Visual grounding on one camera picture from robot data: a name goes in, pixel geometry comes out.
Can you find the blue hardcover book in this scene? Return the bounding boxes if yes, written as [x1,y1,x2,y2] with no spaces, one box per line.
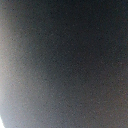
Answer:
[0,0,128,128]

